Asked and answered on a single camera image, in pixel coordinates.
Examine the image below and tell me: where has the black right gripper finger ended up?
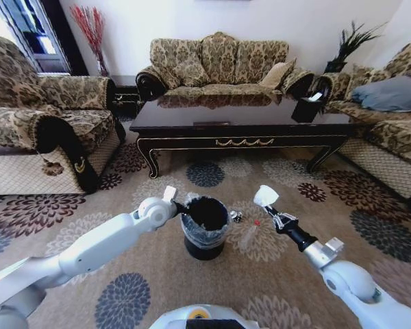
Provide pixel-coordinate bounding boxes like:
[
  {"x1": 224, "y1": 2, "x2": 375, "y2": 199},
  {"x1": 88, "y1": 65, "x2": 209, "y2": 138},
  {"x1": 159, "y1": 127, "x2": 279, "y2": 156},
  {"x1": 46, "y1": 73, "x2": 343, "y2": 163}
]
[
  {"x1": 264, "y1": 204, "x2": 283, "y2": 231},
  {"x1": 269, "y1": 205, "x2": 299, "y2": 222}
]

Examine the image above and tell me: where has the white paper trash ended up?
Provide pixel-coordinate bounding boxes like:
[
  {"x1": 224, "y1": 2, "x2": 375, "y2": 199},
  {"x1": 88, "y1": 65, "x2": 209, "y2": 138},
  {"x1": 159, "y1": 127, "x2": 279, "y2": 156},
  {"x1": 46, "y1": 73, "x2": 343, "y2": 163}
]
[{"x1": 253, "y1": 184, "x2": 280, "y2": 208}]

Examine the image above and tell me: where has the black trash bin with liner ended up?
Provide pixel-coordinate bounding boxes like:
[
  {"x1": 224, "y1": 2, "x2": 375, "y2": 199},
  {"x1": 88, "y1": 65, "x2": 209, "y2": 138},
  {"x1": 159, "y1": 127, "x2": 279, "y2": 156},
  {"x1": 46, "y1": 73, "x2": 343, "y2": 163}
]
[{"x1": 180, "y1": 193, "x2": 230, "y2": 261}]

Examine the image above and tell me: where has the clear bottle with red cap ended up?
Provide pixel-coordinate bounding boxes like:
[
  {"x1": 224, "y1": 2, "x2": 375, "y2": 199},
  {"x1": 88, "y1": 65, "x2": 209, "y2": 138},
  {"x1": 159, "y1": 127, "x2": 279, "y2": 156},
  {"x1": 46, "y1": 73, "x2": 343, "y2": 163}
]
[{"x1": 238, "y1": 219, "x2": 262, "y2": 250}]

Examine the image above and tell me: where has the floral patterned rug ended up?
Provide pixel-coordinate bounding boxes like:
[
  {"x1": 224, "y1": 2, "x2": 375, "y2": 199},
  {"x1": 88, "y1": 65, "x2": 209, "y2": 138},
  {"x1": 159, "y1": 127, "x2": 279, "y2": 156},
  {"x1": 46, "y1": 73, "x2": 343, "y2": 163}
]
[{"x1": 0, "y1": 136, "x2": 411, "y2": 329}]

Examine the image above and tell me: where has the dark wooden coffee table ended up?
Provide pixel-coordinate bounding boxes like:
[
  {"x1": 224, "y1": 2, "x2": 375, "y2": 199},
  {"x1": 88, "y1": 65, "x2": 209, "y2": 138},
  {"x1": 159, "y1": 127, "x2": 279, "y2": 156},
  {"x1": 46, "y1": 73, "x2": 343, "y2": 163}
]
[{"x1": 129, "y1": 92, "x2": 366, "y2": 179}]

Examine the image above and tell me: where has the black tissue box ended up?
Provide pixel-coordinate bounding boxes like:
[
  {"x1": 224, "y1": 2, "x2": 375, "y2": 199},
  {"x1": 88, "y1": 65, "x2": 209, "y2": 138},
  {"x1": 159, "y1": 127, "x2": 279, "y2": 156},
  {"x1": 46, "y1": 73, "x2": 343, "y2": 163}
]
[{"x1": 290, "y1": 90, "x2": 325, "y2": 123}]

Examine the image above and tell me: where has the white robot front shell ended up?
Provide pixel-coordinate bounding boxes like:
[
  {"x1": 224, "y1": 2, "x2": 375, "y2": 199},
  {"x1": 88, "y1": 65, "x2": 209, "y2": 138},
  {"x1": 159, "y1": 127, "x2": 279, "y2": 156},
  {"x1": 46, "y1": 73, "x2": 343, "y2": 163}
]
[{"x1": 149, "y1": 304, "x2": 258, "y2": 329}]

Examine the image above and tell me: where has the dark wooden side table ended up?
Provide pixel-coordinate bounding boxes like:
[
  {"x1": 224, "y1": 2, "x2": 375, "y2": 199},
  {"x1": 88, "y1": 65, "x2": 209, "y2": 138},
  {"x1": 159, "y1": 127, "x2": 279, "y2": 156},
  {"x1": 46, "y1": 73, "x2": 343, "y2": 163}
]
[{"x1": 110, "y1": 75, "x2": 142, "y2": 119}]

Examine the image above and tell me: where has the patterned sofa with quilted base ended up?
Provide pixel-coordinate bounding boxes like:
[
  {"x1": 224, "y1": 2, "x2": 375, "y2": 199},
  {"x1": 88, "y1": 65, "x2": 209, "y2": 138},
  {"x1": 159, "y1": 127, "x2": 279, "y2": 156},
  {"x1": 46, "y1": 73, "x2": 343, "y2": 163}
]
[{"x1": 316, "y1": 40, "x2": 411, "y2": 206}]

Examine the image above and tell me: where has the patterned brown cushion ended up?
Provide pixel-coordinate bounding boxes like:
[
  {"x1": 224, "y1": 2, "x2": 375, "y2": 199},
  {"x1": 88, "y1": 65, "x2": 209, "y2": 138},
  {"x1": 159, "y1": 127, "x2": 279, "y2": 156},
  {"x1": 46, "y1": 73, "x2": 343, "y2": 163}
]
[{"x1": 173, "y1": 56, "x2": 212, "y2": 88}]

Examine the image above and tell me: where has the plain beige cushion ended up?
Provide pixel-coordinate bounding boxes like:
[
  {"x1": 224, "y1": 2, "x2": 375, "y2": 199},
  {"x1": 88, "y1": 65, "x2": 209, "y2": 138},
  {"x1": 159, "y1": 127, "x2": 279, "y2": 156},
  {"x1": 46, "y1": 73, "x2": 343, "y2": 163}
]
[{"x1": 260, "y1": 58, "x2": 297, "y2": 90}]

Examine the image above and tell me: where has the patterned three-seat sofa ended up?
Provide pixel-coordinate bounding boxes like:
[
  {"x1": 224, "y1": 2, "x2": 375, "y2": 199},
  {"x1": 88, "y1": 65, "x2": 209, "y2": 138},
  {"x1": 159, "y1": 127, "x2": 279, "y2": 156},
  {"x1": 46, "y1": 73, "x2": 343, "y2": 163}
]
[{"x1": 136, "y1": 32, "x2": 318, "y2": 102}]

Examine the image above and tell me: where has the blue grey pillow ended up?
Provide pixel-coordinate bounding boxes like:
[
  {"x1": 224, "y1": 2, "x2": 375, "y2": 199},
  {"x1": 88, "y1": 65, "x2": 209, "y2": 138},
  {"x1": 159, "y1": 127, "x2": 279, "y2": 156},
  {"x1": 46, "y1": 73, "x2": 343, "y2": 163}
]
[{"x1": 351, "y1": 75, "x2": 411, "y2": 113}]

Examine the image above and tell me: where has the patterned armchair with black arm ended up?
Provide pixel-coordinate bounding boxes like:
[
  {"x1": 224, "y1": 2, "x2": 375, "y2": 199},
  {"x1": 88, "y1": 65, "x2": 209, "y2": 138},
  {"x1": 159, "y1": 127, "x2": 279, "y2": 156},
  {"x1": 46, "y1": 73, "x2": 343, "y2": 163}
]
[{"x1": 0, "y1": 33, "x2": 127, "y2": 196}]

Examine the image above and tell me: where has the black feather plant decoration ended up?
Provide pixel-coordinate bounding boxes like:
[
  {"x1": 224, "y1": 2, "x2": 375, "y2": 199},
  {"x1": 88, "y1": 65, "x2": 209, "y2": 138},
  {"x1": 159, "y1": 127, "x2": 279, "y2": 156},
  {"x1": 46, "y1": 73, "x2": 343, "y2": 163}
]
[{"x1": 324, "y1": 20, "x2": 388, "y2": 73}]

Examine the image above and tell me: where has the red branch decoration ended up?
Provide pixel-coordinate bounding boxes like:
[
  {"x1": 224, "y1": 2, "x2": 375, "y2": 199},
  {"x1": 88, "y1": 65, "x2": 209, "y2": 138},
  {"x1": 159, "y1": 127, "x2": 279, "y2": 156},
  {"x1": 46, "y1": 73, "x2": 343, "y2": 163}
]
[{"x1": 70, "y1": 4, "x2": 110, "y2": 77}]

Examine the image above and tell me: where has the glass door with dark frame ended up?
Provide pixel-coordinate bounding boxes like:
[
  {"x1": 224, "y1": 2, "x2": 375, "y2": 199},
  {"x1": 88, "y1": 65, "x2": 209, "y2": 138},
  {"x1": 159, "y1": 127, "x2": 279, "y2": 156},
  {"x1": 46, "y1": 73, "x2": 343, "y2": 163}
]
[{"x1": 0, "y1": 0, "x2": 89, "y2": 76}]

